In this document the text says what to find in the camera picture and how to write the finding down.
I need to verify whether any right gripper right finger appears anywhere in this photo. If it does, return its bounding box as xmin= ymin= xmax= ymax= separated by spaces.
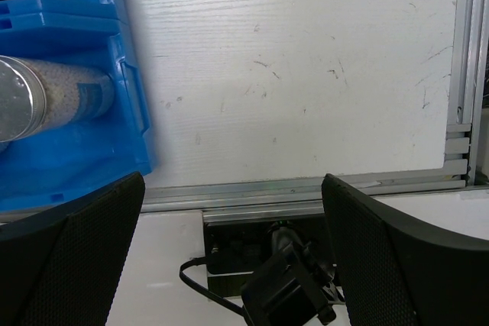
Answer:
xmin=322 ymin=174 xmax=488 ymax=325

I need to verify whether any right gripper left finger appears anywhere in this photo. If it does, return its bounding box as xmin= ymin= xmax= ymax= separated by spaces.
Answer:
xmin=1 ymin=173 xmax=145 ymax=325

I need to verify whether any silver-lid white jar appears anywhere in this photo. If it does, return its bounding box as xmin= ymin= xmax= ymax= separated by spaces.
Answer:
xmin=1 ymin=56 xmax=115 ymax=142

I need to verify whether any blue three-compartment plastic bin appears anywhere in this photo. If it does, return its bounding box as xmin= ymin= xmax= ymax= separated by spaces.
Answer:
xmin=1 ymin=0 xmax=157 ymax=211

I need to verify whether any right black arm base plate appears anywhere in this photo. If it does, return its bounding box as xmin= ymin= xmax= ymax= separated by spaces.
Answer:
xmin=178 ymin=215 xmax=339 ymax=302

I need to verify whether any aluminium table frame rail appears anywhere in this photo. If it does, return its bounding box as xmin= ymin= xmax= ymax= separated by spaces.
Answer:
xmin=135 ymin=0 xmax=487 ymax=211

